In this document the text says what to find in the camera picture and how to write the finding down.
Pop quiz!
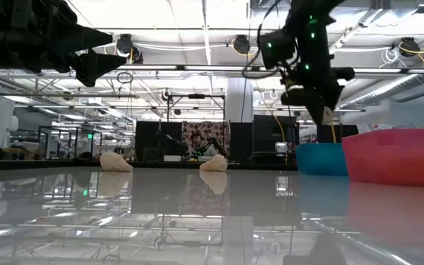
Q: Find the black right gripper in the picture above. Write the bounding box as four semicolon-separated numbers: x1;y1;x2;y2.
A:
280;43;356;124

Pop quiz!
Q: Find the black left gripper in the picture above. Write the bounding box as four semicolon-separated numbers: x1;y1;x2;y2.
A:
0;18;127;88

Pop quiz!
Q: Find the black partition panel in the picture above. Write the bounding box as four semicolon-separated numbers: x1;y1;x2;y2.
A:
317;124;359;144
230;114;301;163
134;121;183;163

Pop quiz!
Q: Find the blue plastic basket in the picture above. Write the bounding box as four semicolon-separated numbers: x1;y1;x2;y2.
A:
294;142;348;177

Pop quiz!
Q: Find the white building column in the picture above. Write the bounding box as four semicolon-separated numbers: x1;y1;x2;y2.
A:
225;77;254;123

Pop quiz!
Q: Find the pink plastic basket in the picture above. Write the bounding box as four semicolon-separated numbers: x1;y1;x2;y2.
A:
341;128;424;188

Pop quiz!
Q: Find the red patterned board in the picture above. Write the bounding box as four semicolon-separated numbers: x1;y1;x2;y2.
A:
181;121;231;160

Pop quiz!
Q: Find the long overhead light bar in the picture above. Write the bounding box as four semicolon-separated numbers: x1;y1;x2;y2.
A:
0;63;424;74

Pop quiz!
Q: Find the beige ginger root piece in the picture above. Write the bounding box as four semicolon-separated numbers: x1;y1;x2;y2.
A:
199;154;229;173
99;152;134;174

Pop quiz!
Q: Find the coiled black cable ring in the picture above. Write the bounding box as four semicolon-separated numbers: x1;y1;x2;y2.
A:
116;71;135;85

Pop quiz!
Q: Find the black ceiling cable reel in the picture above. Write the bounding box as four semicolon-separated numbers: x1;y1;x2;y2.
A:
116;32;144;64
233;34;252;55
398;36;422;58

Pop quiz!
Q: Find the thin yellow hanging cable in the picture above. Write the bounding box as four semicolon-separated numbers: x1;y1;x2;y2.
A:
247;51;286;144

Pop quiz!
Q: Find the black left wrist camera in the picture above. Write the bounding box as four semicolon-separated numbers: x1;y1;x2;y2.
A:
24;0;80;24

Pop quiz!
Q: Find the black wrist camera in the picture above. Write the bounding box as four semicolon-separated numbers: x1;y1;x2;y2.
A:
24;0;80;24
258;28;297;70

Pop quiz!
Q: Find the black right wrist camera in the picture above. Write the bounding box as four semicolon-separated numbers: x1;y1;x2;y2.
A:
258;28;297;70

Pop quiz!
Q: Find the silver ceiling duct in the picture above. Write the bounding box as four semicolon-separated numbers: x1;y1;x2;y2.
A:
336;73;424;110

